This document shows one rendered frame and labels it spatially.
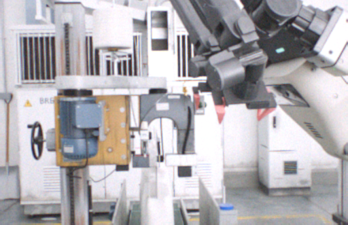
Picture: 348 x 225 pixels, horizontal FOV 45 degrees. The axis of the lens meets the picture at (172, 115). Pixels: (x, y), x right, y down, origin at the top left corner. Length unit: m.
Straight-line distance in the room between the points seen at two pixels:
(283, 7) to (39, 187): 4.17
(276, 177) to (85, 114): 4.24
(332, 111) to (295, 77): 0.13
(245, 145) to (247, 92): 5.18
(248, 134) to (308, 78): 4.98
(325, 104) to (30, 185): 4.06
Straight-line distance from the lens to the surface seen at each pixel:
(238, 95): 0.95
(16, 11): 6.28
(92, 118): 1.66
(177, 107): 1.90
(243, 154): 6.13
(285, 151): 5.64
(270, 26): 0.99
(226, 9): 0.93
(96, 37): 1.75
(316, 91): 1.16
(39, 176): 4.85
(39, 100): 4.76
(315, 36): 1.01
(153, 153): 1.94
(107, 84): 1.76
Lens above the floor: 1.34
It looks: 3 degrees down
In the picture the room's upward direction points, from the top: 1 degrees counter-clockwise
